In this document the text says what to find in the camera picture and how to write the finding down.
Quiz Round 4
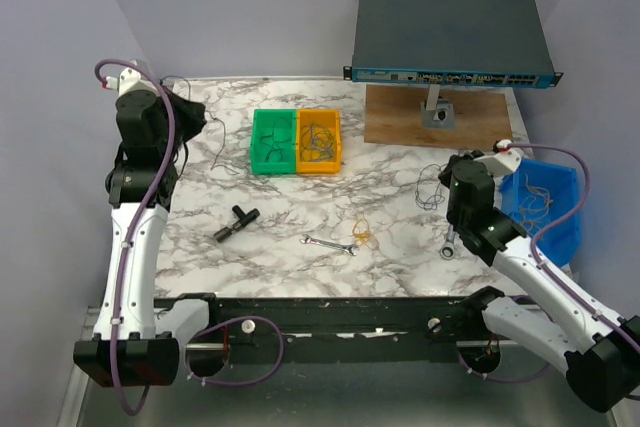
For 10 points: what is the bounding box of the aluminium frame rail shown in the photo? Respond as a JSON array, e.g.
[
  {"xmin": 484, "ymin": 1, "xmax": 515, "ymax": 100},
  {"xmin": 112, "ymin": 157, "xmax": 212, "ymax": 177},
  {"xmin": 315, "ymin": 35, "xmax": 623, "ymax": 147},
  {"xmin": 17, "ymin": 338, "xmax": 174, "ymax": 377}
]
[{"xmin": 74, "ymin": 306, "xmax": 102, "ymax": 350}]

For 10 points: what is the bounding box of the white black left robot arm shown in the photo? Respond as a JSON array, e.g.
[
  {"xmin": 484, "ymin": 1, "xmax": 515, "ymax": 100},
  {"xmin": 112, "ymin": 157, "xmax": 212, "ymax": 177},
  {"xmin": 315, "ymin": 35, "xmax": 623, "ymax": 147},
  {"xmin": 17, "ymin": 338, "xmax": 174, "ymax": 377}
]
[{"xmin": 73, "ymin": 90, "xmax": 222, "ymax": 387}]

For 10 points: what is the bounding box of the silver ratchet wrench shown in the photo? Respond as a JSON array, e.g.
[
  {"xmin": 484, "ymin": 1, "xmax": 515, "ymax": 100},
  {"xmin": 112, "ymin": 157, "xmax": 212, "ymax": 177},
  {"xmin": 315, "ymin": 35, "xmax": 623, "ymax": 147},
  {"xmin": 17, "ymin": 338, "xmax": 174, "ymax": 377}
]
[{"xmin": 439, "ymin": 225, "xmax": 456, "ymax": 260}]

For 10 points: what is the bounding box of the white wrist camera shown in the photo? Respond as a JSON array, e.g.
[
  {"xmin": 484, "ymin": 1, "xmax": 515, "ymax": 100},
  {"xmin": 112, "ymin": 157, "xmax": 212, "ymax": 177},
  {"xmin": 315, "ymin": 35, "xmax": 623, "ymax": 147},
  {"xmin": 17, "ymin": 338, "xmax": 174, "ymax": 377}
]
[
  {"xmin": 101, "ymin": 68, "xmax": 156, "ymax": 97},
  {"xmin": 474, "ymin": 139, "xmax": 523, "ymax": 177}
]

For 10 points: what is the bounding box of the orange plastic bin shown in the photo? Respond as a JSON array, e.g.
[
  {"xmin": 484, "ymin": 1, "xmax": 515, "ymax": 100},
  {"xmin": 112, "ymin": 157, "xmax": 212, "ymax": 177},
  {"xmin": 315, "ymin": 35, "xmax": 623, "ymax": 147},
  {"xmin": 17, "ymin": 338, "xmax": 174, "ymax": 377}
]
[{"xmin": 296, "ymin": 108, "xmax": 342, "ymax": 174}]

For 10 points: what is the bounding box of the black pipe fitting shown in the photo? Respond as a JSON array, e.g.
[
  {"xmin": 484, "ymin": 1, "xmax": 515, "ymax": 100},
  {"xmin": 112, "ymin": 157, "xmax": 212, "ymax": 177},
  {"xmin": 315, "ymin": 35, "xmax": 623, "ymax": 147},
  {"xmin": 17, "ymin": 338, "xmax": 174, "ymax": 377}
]
[{"xmin": 214, "ymin": 205, "xmax": 260, "ymax": 243}]

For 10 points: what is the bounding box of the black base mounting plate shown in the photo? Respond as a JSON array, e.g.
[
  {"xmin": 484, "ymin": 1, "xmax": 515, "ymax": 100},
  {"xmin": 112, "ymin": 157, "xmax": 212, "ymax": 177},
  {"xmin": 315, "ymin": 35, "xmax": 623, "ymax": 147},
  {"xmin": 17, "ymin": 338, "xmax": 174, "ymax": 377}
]
[{"xmin": 162, "ymin": 291, "xmax": 521, "ymax": 366}]

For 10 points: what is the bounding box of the yellow cable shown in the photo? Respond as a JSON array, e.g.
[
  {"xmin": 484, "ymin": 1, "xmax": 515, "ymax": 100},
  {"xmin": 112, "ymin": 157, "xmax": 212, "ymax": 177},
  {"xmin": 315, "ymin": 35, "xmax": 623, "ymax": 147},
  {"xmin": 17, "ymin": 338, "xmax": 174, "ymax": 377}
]
[
  {"xmin": 352, "ymin": 214, "xmax": 380, "ymax": 251},
  {"xmin": 514, "ymin": 171, "xmax": 556, "ymax": 226}
]

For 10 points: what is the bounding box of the green plastic bin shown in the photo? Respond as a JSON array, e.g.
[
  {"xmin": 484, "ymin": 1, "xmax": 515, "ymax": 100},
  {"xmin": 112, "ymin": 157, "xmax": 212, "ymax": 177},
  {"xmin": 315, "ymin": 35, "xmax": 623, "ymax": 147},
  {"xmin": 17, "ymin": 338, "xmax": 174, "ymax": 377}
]
[{"xmin": 250, "ymin": 109, "xmax": 297, "ymax": 175}]

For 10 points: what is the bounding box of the grey network switch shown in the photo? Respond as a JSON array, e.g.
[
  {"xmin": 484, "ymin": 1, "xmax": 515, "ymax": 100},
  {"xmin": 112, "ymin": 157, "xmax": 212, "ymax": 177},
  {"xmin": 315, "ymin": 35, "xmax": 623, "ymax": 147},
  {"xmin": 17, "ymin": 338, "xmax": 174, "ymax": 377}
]
[{"xmin": 343, "ymin": 0, "xmax": 562, "ymax": 89}]

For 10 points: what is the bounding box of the small open-end wrench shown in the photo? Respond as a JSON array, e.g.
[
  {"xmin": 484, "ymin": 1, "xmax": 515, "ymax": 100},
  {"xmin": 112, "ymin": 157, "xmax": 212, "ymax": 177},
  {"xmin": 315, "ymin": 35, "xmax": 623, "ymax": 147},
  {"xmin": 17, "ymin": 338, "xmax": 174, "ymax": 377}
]
[{"xmin": 299, "ymin": 234, "xmax": 359, "ymax": 256}]

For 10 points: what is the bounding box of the brown wooden board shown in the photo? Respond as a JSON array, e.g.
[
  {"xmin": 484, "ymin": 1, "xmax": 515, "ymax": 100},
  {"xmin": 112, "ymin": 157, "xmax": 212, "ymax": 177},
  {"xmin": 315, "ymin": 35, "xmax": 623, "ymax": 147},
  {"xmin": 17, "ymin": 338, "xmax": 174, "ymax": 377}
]
[{"xmin": 364, "ymin": 85, "xmax": 513, "ymax": 151}]

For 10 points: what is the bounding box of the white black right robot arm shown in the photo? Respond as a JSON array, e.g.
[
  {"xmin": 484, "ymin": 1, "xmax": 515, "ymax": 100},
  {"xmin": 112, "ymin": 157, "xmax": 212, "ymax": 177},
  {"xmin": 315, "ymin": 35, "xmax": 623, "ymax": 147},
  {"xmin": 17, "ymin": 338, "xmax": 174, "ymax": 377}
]
[{"xmin": 439, "ymin": 139, "xmax": 639, "ymax": 413}]

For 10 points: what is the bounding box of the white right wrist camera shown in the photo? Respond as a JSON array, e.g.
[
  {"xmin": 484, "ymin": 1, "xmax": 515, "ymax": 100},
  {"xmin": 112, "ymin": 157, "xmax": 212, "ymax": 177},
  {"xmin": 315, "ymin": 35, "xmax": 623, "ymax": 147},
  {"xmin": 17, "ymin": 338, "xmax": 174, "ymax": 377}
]
[{"xmin": 474, "ymin": 139, "xmax": 523, "ymax": 177}]

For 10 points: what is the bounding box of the blue plastic bin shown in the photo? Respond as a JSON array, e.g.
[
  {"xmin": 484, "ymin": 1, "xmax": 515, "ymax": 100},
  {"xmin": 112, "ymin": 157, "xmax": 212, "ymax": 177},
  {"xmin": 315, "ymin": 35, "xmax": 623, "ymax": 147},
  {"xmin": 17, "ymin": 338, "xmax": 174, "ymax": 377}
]
[{"xmin": 499, "ymin": 158, "xmax": 582, "ymax": 267}]

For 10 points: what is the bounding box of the grey metal stand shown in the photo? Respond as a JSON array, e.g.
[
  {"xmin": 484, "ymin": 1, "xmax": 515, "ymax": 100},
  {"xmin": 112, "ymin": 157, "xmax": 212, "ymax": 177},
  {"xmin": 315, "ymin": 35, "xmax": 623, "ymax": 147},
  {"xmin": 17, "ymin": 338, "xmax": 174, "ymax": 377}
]
[{"xmin": 420, "ymin": 85, "xmax": 456, "ymax": 130}]

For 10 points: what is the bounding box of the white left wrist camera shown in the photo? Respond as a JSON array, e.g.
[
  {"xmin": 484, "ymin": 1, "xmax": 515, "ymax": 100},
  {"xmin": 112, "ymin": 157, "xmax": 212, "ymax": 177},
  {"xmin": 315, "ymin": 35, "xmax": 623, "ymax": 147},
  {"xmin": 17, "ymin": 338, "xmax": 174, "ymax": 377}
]
[{"xmin": 101, "ymin": 68, "xmax": 156, "ymax": 97}]

